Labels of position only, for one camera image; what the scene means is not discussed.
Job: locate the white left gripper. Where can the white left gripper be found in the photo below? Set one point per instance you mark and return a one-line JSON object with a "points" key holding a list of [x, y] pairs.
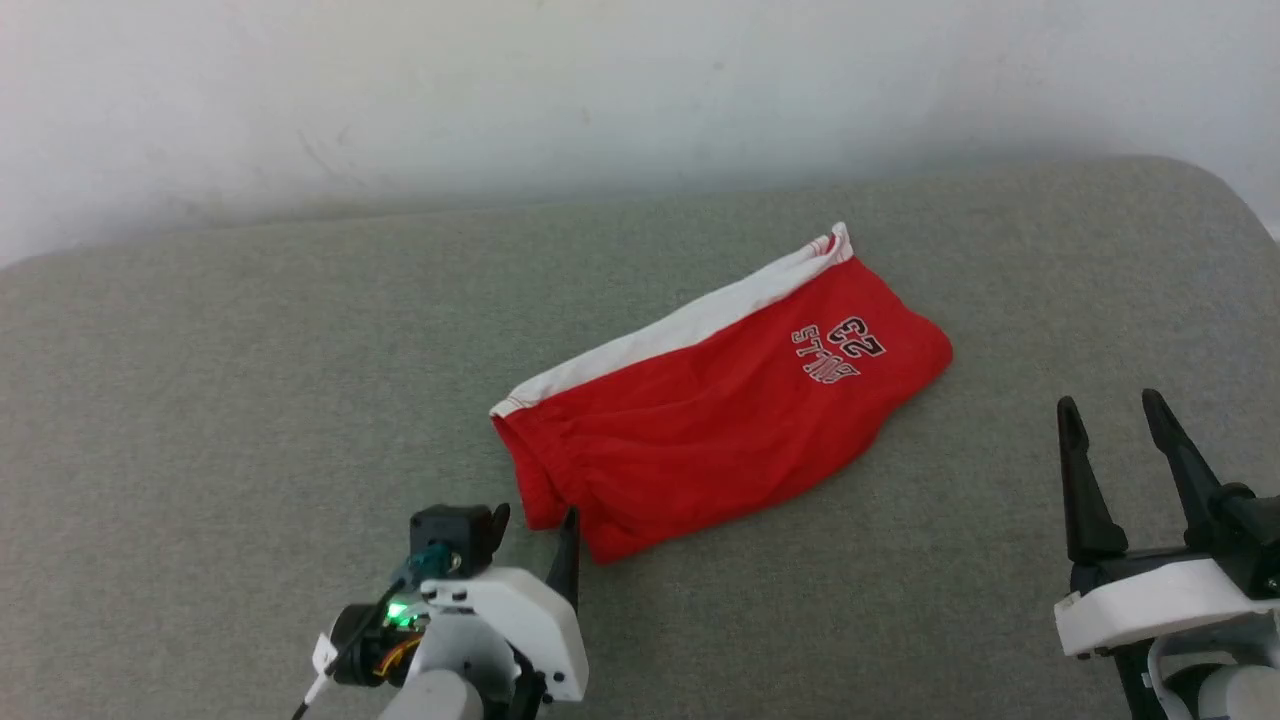
{"points": [[510, 620]]}

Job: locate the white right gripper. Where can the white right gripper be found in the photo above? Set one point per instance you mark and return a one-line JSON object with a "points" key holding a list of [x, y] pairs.
{"points": [[1160, 605]]}

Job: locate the red shorts with white waistband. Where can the red shorts with white waistband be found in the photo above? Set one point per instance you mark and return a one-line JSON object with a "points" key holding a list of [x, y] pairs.
{"points": [[720, 420]]}

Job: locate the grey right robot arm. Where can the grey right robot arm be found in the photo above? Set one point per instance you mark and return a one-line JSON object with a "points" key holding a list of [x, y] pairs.
{"points": [[1225, 690]]}

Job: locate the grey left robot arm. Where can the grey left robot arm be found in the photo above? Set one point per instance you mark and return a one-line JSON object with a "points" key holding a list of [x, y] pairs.
{"points": [[430, 698]]}

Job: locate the grey fabric sofa seat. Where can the grey fabric sofa seat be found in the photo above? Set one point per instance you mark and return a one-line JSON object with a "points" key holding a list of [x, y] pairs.
{"points": [[250, 400]]}

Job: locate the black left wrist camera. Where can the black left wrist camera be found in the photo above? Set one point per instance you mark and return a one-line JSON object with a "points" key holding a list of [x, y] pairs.
{"points": [[455, 535]]}

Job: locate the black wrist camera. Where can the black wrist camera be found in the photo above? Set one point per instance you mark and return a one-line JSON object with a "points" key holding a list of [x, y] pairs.
{"points": [[455, 535], [1250, 540]]}

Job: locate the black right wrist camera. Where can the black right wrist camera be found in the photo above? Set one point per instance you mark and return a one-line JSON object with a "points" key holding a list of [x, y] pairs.
{"points": [[1250, 540]]}

